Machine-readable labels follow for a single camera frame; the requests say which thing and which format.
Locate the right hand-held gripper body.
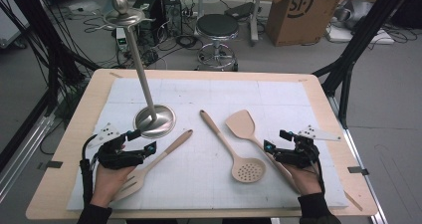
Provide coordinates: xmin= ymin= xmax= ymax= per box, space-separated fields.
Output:
xmin=273 ymin=124 xmax=342 ymax=169

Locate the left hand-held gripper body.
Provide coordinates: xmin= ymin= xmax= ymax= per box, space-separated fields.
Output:
xmin=87 ymin=122 xmax=147 ymax=170

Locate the beige slotted spatula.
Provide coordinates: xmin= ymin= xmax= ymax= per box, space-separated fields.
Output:
xmin=112 ymin=128 xmax=194 ymax=203

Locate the beige solid spatula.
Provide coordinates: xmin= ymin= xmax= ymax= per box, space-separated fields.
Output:
xmin=225 ymin=109 xmax=302 ymax=193

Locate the metal utensil stand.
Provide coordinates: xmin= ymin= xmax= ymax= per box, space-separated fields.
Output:
xmin=103 ymin=0 xmax=177 ymax=139

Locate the person's left hand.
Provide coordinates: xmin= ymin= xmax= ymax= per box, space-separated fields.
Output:
xmin=90 ymin=163 xmax=135 ymax=209

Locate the person's right hand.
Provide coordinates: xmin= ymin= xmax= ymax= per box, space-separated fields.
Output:
xmin=284 ymin=160 xmax=324 ymax=197

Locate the white grid mat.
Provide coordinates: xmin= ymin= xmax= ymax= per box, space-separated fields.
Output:
xmin=66 ymin=77 xmax=349 ymax=212

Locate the beige skimmer spoon with holes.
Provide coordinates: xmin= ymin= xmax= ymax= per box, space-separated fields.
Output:
xmin=198 ymin=109 xmax=267 ymax=184

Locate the thin wooden stick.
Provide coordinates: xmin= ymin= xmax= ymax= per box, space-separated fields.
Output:
xmin=343 ymin=190 xmax=364 ymax=212

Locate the small device with green display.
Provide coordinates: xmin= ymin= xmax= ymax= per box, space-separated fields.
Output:
xmin=114 ymin=27 xmax=129 ymax=52

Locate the cardboard box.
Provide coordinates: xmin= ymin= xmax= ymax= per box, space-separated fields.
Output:
xmin=264 ymin=0 xmax=344 ymax=48

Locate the white flat board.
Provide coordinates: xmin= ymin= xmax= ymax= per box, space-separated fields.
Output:
xmin=324 ymin=24 xmax=396 ymax=46

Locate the grey metal table leg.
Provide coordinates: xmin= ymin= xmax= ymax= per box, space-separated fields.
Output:
xmin=249 ymin=0 xmax=267 ymax=47

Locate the black computer tower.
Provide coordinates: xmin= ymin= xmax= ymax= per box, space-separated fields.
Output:
xmin=161 ymin=0 xmax=183 ymax=39
xmin=132 ymin=0 xmax=166 ymax=48

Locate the black round stool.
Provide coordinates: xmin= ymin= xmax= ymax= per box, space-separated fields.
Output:
xmin=195 ymin=13 xmax=240 ymax=73

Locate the dark laptop bag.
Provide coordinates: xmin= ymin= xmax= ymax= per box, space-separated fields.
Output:
xmin=224 ymin=1 xmax=257 ymax=20

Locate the grey bag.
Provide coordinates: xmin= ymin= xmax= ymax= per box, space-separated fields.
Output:
xmin=332 ymin=0 xmax=374 ymax=31

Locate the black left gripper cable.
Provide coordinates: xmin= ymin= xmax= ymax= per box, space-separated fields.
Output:
xmin=79 ymin=133 xmax=101 ymax=207

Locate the aluminium rail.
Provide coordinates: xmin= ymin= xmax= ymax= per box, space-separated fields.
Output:
xmin=0 ymin=112 xmax=58 ymax=202
xmin=326 ymin=96 xmax=389 ymax=224

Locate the black frame stand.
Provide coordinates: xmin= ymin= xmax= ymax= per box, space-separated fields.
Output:
xmin=312 ymin=0 xmax=416 ymax=130
xmin=0 ymin=0 xmax=101 ymax=118

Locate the black cable coil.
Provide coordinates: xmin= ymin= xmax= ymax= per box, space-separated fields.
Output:
xmin=174 ymin=34 xmax=200 ymax=50

